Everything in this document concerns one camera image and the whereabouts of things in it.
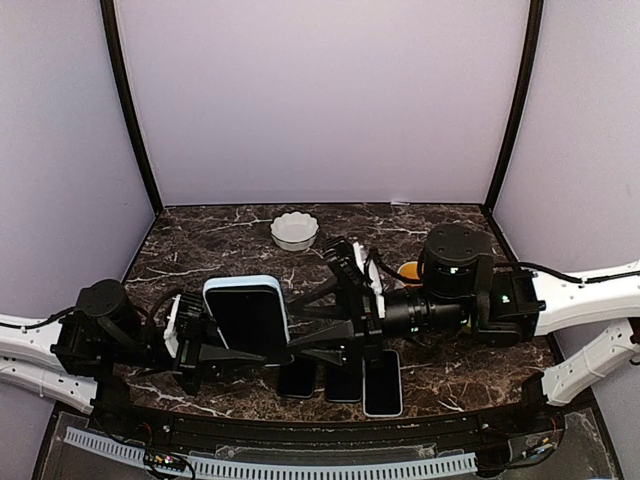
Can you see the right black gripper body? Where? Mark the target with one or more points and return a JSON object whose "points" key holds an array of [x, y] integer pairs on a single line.
{"points": [[365, 319]]}

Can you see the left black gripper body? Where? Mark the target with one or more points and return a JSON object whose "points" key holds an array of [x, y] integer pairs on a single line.
{"points": [[188, 365]]}

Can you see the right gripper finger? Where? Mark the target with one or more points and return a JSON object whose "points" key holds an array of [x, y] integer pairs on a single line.
{"points": [[343, 310], [335, 357]]}

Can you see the purple smartphone dark screen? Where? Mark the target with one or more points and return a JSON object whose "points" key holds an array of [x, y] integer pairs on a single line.
{"points": [[342, 386]]}

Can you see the small dark phone case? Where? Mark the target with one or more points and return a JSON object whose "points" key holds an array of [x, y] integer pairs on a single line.
{"points": [[249, 319]]}

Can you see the light blue phone case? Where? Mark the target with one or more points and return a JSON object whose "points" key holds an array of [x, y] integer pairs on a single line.
{"points": [[244, 281]]}

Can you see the light blue smartphone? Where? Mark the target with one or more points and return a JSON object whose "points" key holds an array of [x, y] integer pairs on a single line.
{"points": [[382, 394]]}

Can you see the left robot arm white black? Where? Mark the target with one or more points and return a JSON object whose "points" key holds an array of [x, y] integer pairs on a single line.
{"points": [[103, 328]]}

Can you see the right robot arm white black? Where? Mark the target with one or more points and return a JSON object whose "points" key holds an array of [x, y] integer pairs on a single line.
{"points": [[459, 285]]}

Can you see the white patterned mug yellow inside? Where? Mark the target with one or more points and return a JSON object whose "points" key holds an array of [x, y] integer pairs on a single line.
{"points": [[409, 272]]}

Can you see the white fluted ceramic bowl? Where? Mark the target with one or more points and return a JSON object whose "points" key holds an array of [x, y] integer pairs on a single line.
{"points": [[295, 231]]}

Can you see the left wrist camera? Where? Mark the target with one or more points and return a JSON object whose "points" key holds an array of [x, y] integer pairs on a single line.
{"points": [[183, 320]]}

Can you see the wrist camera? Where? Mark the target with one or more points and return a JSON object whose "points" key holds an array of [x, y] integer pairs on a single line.
{"points": [[183, 320], [355, 272]]}

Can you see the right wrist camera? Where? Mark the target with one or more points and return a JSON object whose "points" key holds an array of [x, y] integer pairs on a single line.
{"points": [[355, 272]]}

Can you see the white slotted cable duct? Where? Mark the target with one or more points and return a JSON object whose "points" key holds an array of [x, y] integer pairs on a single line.
{"points": [[244, 463]]}

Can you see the black front rail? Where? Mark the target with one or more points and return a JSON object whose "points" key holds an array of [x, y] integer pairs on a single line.
{"points": [[195, 431]]}

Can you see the left black frame post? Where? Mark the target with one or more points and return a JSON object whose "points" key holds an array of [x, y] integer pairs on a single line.
{"points": [[126, 101]]}

